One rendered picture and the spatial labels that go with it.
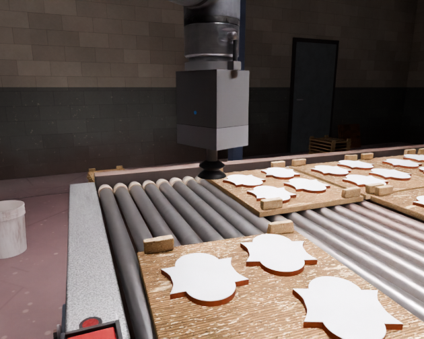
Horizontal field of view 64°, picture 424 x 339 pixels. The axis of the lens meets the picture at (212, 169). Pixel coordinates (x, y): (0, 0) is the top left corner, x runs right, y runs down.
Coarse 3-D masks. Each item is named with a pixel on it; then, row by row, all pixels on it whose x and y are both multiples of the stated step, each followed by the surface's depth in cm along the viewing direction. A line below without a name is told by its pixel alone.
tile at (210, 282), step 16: (192, 256) 62; (208, 256) 62; (176, 272) 57; (192, 272) 57; (208, 272) 57; (224, 272) 57; (176, 288) 52; (192, 288) 52; (208, 288) 52; (224, 288) 52; (208, 304) 49
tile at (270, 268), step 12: (264, 240) 69; (276, 240) 69; (288, 240) 69; (252, 252) 64; (264, 252) 64; (276, 252) 64; (288, 252) 64; (300, 252) 64; (252, 264) 61; (264, 264) 59; (276, 264) 59; (288, 264) 59; (300, 264) 59
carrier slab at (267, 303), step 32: (160, 256) 64; (224, 256) 64; (320, 256) 64; (160, 288) 54; (256, 288) 54; (288, 288) 54; (160, 320) 47; (192, 320) 47; (224, 320) 47; (256, 320) 47; (288, 320) 47; (416, 320) 47
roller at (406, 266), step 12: (312, 216) 90; (324, 228) 85; (336, 228) 82; (348, 240) 78; (360, 240) 75; (372, 252) 71; (384, 252) 70; (396, 264) 66; (408, 264) 65; (420, 276) 62
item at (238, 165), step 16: (240, 160) 142; (256, 160) 142; (272, 160) 142; (288, 160) 145; (320, 160) 152; (336, 160) 155; (96, 176) 117; (112, 176) 119; (128, 176) 121; (144, 176) 123; (160, 176) 125; (176, 176) 128; (192, 176) 130
